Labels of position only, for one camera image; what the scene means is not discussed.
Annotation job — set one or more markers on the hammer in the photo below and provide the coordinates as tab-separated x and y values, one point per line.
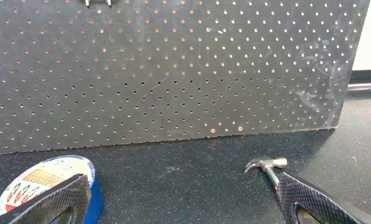
267	163

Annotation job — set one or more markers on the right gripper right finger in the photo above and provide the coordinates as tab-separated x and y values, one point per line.
309	199

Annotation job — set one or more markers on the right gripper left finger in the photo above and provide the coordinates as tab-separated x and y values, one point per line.
42	202

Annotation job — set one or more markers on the roll of blue tape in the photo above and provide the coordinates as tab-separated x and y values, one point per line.
45	175

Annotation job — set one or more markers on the black pegboard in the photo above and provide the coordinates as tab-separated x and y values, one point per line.
172	68

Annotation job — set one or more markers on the metal hook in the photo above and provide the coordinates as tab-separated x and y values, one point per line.
87	2

